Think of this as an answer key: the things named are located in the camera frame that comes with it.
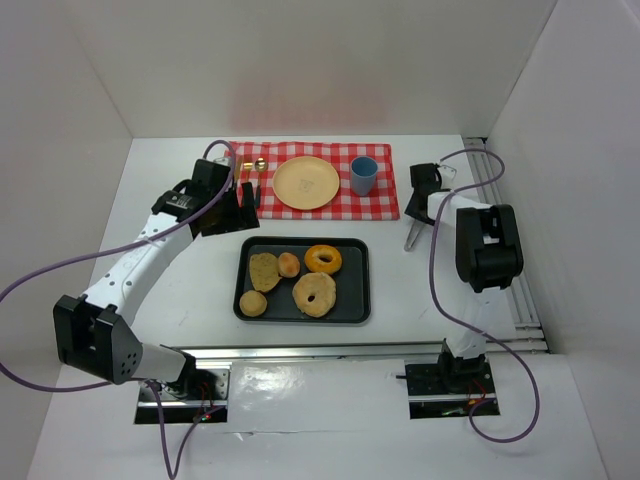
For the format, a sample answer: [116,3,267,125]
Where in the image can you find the metal tongs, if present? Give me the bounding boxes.
[404,219,425,252]

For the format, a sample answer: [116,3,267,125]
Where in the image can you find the small round bun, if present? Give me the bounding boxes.
[278,252,300,278]

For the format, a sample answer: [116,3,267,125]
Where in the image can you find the orange glazed donut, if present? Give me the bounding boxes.
[304,245,342,275]

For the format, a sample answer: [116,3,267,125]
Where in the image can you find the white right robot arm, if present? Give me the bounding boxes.
[404,180,524,393]

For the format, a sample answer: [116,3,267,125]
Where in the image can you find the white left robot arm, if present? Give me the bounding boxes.
[53,177,259,397]

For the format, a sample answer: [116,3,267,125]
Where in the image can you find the flat speckled bread slice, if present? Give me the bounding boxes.
[249,253,281,293]

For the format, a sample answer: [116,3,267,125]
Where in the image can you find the red white checkered cloth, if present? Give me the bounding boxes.
[232,141,400,221]

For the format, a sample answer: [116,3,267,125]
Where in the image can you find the blue cup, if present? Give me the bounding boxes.
[350,156,378,196]

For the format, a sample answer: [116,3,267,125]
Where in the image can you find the beige round plate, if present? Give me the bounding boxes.
[272,156,341,211]

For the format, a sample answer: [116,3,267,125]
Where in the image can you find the round yellow muffin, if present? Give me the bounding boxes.
[239,290,268,318]

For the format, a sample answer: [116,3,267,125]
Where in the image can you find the pale bagel with hole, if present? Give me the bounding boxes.
[292,272,337,318]

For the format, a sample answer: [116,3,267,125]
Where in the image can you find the black baking tray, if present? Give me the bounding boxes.
[233,236,371,325]

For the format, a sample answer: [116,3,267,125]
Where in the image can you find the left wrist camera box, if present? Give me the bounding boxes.
[191,159,231,201]

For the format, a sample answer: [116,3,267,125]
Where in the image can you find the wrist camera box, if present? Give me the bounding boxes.
[191,159,231,201]
[410,163,457,189]

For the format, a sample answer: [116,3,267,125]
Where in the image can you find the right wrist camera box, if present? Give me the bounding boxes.
[410,163,457,189]

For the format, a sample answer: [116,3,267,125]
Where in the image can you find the gold fork black handle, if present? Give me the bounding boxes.
[240,156,254,184]

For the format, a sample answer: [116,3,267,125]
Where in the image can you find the gold knife black handle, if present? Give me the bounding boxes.
[234,156,244,183]

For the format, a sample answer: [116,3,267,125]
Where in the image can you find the gold spoon black handle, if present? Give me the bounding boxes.
[254,157,268,208]

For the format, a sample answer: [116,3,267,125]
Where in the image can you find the aluminium front rail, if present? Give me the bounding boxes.
[178,342,441,363]

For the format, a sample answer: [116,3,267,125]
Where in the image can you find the aluminium rail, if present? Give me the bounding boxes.
[178,342,441,363]
[463,136,551,355]

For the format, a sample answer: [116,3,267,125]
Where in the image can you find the aluminium right side rail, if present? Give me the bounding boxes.
[463,136,551,355]

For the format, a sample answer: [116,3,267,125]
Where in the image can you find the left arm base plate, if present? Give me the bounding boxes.
[134,368,231,425]

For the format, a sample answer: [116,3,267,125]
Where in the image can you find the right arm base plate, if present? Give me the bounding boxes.
[396,363,500,420]

